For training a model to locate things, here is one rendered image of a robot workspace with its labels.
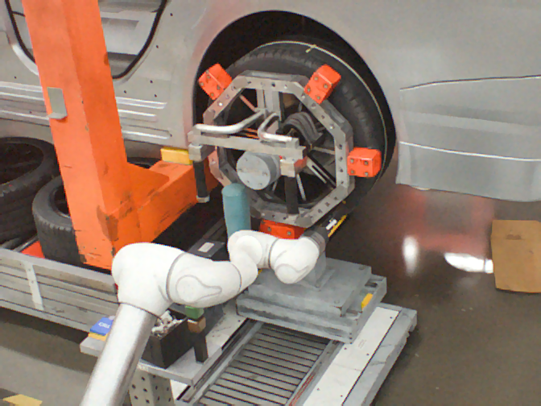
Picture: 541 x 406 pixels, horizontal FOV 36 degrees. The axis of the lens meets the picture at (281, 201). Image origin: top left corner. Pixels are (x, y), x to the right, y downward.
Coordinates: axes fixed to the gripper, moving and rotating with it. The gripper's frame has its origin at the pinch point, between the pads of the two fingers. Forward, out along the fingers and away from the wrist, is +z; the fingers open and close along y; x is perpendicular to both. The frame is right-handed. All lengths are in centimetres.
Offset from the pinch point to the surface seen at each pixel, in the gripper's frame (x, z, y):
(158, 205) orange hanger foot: 45, -18, -46
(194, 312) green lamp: 11, -69, -10
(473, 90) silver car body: 3, 7, 64
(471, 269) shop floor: -64, 75, -26
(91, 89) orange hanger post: 83, -40, -8
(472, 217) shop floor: -56, 119, -34
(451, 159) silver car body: -10.1, 6.6, 42.4
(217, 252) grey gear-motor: 18, -8, -49
